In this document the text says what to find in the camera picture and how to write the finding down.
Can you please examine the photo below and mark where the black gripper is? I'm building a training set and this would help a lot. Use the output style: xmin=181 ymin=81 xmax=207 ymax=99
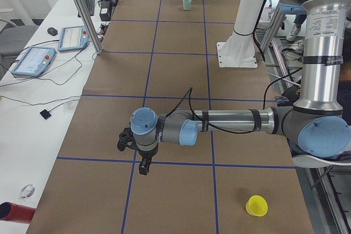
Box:
xmin=138 ymin=144 xmax=158 ymax=175

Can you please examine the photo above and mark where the yellow plastic cup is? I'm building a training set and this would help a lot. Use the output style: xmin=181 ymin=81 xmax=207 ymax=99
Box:
xmin=245 ymin=195 xmax=268 ymax=217

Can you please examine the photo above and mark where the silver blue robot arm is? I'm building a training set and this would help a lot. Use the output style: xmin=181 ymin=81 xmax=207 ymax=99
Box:
xmin=117 ymin=0 xmax=350 ymax=175

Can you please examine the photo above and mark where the green plastic cup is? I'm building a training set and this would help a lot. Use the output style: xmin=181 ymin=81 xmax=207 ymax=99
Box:
xmin=182 ymin=0 xmax=192 ymax=11

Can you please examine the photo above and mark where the small black square pad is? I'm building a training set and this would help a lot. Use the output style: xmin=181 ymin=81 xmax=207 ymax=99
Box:
xmin=39 ymin=109 xmax=52 ymax=119

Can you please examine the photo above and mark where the clear tape roll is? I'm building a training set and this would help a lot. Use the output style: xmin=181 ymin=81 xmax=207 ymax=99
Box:
xmin=19 ymin=184 xmax=35 ymax=199

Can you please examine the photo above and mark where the red cylinder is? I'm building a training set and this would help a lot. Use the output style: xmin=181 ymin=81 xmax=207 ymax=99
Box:
xmin=1 ymin=202 xmax=36 ymax=224

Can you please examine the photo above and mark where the far blue teach pendant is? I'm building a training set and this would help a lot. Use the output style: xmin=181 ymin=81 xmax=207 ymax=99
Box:
xmin=58 ymin=26 xmax=89 ymax=52

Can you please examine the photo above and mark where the blue teach pendant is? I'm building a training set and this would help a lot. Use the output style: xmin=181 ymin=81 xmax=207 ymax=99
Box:
xmin=12 ymin=46 xmax=56 ymax=77
xmin=58 ymin=26 xmax=89 ymax=52

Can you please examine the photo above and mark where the near blue teach pendant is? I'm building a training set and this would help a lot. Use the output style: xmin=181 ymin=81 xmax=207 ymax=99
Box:
xmin=12 ymin=46 xmax=56 ymax=77

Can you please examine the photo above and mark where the white chair seat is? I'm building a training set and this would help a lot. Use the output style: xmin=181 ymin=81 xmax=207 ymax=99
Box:
xmin=292 ymin=155 xmax=350 ymax=168

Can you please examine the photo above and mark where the seated person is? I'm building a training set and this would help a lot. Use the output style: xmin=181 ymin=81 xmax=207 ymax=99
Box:
xmin=276 ymin=15 xmax=350 ymax=125

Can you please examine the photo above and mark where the black power adapter box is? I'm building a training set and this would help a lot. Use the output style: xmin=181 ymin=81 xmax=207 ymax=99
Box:
xmin=99 ymin=1 xmax=111 ymax=21

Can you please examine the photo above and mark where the black computer mouse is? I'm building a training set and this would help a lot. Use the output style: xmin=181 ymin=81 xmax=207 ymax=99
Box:
xmin=47 ymin=27 xmax=58 ymax=36

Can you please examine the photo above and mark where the black keyboard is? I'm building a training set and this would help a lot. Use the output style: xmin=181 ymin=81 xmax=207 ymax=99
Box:
xmin=84 ymin=0 xmax=95 ymax=16

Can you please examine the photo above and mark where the grey office chair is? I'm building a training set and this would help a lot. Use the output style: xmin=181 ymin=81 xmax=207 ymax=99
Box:
xmin=1 ymin=19 xmax=39 ymax=60

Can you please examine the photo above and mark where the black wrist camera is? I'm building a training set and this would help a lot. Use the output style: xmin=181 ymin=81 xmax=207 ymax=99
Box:
xmin=117 ymin=127 xmax=137 ymax=151

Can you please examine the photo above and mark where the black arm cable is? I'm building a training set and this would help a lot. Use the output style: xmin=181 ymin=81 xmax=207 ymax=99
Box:
xmin=165 ymin=87 xmax=260 ymax=134

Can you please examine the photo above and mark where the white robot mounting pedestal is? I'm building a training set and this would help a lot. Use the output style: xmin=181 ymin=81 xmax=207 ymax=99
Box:
xmin=217 ymin=0 xmax=267 ymax=69

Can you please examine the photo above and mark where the aluminium frame post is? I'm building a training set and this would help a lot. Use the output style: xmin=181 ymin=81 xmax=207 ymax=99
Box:
xmin=73 ymin=0 xmax=103 ymax=55

